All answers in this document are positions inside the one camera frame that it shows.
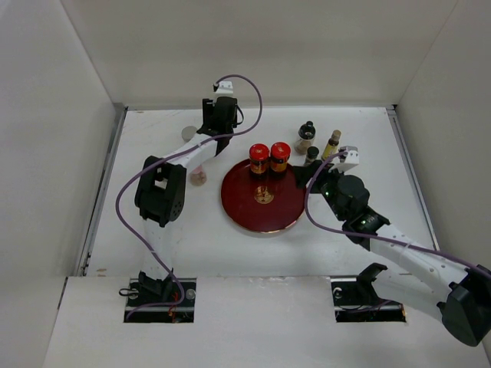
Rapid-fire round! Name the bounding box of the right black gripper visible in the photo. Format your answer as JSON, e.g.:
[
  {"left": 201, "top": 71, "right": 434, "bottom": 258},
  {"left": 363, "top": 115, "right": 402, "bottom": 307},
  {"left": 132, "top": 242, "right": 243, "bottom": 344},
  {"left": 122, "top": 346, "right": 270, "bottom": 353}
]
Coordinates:
[{"left": 292, "top": 159, "right": 348, "bottom": 222}]

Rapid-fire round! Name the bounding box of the red lid sauce jar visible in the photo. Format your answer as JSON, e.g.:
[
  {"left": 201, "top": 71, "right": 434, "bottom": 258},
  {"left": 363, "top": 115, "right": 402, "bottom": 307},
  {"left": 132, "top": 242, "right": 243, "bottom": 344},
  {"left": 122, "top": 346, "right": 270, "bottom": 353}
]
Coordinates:
[
  {"left": 249, "top": 143, "right": 269, "bottom": 179},
  {"left": 269, "top": 142, "right": 291, "bottom": 175}
]

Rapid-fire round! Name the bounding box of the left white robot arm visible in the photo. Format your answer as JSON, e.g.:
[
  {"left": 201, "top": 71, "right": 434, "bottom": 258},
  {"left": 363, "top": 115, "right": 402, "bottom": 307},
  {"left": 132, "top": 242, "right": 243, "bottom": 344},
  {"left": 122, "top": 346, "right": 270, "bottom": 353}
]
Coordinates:
[{"left": 135, "top": 97, "right": 238, "bottom": 306}]

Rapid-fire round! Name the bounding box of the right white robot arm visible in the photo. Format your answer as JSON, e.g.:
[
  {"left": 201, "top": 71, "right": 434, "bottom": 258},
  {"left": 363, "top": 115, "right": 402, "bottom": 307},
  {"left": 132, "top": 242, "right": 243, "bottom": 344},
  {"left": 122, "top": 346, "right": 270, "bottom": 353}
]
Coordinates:
[{"left": 293, "top": 160, "right": 490, "bottom": 347}]

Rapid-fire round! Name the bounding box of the small black lid spice jar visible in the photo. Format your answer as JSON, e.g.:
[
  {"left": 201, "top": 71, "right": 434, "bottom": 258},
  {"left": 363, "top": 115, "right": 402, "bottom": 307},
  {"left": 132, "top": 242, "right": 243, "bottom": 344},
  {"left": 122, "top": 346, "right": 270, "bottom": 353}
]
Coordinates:
[{"left": 303, "top": 146, "right": 319, "bottom": 167}]

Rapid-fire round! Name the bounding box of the silver lid spice jar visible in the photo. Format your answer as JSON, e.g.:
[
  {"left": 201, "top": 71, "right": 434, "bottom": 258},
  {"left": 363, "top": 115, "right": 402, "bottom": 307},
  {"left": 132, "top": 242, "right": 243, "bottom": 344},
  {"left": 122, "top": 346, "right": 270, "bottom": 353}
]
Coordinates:
[{"left": 181, "top": 126, "right": 197, "bottom": 143}]

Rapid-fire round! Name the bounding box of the tall yellow label bottle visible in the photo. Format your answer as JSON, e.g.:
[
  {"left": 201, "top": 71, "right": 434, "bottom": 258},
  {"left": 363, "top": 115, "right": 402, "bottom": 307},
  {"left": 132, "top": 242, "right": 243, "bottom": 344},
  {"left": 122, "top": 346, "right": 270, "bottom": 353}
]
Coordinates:
[{"left": 321, "top": 130, "right": 341, "bottom": 161}]

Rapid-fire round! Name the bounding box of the black cap brown spice bottle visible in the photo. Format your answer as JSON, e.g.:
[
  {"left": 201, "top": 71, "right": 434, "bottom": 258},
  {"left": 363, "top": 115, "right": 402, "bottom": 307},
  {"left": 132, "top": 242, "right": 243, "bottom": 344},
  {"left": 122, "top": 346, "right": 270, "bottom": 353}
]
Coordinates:
[{"left": 294, "top": 121, "right": 316, "bottom": 155}]

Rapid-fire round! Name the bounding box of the round red tray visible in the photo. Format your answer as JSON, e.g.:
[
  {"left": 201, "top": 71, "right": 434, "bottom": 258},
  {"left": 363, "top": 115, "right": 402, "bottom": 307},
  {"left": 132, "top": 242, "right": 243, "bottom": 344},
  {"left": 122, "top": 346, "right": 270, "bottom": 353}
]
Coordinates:
[{"left": 220, "top": 159, "right": 305, "bottom": 233}]

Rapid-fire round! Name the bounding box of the pink lid spice bottle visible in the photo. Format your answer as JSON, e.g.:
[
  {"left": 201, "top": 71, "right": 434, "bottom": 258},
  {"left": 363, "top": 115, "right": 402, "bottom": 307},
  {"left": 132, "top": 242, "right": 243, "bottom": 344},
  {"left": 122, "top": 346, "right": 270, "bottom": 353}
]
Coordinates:
[{"left": 189, "top": 165, "right": 207, "bottom": 186}]

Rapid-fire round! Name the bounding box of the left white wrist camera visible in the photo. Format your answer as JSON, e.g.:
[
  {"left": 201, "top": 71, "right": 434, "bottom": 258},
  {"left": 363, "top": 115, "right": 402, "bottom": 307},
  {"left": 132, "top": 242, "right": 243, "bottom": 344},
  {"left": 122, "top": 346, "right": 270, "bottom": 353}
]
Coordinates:
[{"left": 213, "top": 80, "right": 233, "bottom": 98}]

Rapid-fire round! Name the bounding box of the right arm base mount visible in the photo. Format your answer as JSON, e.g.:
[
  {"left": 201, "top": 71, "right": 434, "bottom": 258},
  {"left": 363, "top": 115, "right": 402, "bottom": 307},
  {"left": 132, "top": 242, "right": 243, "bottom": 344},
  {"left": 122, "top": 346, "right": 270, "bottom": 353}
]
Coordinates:
[{"left": 331, "top": 263, "right": 406, "bottom": 323}]

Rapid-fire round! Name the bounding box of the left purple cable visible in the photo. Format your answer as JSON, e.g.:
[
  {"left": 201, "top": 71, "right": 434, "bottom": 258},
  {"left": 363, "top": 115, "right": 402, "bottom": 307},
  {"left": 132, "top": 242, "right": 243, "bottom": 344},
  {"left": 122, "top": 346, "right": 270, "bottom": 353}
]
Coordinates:
[{"left": 115, "top": 74, "right": 263, "bottom": 322}]

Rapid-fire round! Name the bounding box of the purple cable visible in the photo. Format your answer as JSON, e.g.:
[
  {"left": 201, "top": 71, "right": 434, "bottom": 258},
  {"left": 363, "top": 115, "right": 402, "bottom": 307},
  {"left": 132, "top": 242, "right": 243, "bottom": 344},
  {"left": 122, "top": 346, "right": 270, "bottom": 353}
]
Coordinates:
[
  {"left": 115, "top": 74, "right": 263, "bottom": 322},
  {"left": 305, "top": 150, "right": 491, "bottom": 281}
]

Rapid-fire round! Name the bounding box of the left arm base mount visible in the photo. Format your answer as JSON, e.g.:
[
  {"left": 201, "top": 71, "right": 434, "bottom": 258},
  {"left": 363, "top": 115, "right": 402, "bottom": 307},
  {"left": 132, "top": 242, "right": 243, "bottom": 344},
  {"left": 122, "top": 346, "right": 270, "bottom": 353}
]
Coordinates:
[{"left": 118, "top": 271, "right": 197, "bottom": 324}]

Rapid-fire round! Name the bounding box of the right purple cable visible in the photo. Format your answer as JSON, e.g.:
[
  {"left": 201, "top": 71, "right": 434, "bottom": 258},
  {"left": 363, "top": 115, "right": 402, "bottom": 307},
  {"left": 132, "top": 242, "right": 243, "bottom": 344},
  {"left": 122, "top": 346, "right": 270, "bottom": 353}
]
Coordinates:
[{"left": 305, "top": 150, "right": 491, "bottom": 281}]

